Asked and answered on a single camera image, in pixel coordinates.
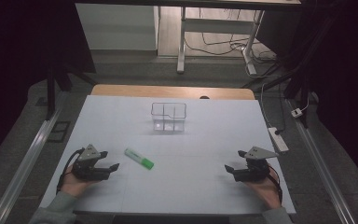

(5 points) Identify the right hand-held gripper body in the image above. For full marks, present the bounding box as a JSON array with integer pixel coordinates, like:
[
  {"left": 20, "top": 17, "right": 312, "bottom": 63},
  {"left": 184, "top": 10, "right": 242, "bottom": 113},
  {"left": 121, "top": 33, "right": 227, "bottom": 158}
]
[{"left": 233, "top": 146, "right": 280, "bottom": 183}]

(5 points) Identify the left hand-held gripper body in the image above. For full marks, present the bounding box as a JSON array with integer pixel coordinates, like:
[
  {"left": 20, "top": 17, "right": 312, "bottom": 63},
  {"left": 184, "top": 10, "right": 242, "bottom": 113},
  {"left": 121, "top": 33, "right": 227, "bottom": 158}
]
[{"left": 72, "top": 144, "right": 111, "bottom": 182}]

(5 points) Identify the green highlighter pen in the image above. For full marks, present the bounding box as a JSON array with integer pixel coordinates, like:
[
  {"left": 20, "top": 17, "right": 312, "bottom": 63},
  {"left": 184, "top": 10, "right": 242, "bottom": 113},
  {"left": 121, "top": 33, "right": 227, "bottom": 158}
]
[{"left": 123, "top": 147, "right": 155, "bottom": 171}]

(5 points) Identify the clear plastic compartment organizer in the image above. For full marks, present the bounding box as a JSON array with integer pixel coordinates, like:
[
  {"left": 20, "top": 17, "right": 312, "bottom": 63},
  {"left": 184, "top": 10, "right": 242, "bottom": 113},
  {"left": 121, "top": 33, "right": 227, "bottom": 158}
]
[{"left": 150, "top": 102, "right": 187, "bottom": 133}]

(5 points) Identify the person's left hand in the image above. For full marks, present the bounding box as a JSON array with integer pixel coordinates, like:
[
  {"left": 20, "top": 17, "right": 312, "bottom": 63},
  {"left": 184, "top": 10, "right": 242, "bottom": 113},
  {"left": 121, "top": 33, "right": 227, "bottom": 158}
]
[{"left": 60, "top": 165, "right": 98, "bottom": 197}]

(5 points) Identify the person's right hand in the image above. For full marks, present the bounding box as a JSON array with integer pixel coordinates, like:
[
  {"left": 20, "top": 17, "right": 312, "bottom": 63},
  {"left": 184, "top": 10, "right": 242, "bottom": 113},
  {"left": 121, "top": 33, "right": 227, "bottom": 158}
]
[{"left": 244, "top": 172, "right": 282, "bottom": 211}]

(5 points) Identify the white power strip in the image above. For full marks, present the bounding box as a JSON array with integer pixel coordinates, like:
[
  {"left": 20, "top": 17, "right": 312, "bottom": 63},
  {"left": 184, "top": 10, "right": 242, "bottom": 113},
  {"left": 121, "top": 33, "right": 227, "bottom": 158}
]
[{"left": 267, "top": 126, "right": 290, "bottom": 154}]

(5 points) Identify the white table mat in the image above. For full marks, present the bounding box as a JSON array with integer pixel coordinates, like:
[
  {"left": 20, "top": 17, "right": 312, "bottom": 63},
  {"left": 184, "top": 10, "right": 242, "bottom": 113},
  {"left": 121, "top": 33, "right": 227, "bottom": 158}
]
[{"left": 39, "top": 94, "right": 296, "bottom": 216}]

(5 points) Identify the small white adapter box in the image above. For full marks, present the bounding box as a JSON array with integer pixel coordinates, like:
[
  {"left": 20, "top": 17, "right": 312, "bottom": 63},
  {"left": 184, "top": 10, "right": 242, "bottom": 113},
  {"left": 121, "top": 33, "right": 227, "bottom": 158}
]
[{"left": 290, "top": 107, "right": 304, "bottom": 119}]

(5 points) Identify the black metal stand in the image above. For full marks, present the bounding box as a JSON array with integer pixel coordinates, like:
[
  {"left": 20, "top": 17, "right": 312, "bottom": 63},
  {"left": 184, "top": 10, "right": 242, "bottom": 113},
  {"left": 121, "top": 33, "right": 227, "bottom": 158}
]
[
  {"left": 241, "top": 0, "right": 349, "bottom": 129},
  {"left": 44, "top": 61, "right": 98, "bottom": 121}
]

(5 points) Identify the white cabinet panel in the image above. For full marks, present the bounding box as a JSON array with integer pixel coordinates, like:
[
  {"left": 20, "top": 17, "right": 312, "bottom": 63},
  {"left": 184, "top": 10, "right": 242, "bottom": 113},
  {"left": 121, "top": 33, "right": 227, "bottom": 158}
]
[{"left": 75, "top": 3, "right": 160, "bottom": 51}]

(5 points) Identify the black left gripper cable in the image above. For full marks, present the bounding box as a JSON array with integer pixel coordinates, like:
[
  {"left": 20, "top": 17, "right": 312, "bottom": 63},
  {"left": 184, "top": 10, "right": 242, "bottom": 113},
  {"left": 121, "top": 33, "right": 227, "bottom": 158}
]
[{"left": 56, "top": 147, "right": 86, "bottom": 194}]

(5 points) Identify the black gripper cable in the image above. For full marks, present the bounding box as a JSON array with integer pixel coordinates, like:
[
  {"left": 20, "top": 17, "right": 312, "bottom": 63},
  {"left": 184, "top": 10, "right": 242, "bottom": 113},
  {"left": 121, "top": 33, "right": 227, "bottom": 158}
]
[
  {"left": 268, "top": 165, "right": 284, "bottom": 203},
  {"left": 56, "top": 147, "right": 86, "bottom": 194}
]

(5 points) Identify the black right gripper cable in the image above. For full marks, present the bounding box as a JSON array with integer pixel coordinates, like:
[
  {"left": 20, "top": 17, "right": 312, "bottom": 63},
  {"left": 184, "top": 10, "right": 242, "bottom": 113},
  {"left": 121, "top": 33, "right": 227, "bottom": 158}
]
[{"left": 268, "top": 165, "right": 284, "bottom": 203}]

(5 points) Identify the black rectangular floor frame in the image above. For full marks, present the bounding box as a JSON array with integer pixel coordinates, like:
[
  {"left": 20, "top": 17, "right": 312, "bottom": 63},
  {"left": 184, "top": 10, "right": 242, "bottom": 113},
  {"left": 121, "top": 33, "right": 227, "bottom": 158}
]
[{"left": 47, "top": 120, "right": 72, "bottom": 144}]

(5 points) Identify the white power strip cable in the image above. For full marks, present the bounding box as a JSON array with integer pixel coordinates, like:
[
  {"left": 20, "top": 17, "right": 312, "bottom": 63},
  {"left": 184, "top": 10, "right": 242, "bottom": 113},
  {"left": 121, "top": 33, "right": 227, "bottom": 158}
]
[{"left": 259, "top": 81, "right": 275, "bottom": 129}]

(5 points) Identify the aluminium floor rail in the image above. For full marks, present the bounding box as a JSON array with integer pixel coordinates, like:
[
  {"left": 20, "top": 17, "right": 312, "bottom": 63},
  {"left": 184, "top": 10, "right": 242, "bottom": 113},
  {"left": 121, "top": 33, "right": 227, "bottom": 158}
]
[
  {"left": 0, "top": 92, "right": 70, "bottom": 224},
  {"left": 284, "top": 98, "right": 358, "bottom": 224}
]

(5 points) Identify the tangle of floor cables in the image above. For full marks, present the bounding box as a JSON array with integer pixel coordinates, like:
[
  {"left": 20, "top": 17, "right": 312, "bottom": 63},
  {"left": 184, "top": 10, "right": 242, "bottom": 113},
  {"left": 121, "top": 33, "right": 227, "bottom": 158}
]
[{"left": 184, "top": 7, "right": 277, "bottom": 79}]

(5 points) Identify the white metal desk frame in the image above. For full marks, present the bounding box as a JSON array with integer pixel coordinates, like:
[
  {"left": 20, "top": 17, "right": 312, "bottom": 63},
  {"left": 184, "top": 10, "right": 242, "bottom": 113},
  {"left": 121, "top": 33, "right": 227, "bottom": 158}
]
[{"left": 176, "top": 6, "right": 266, "bottom": 77}]

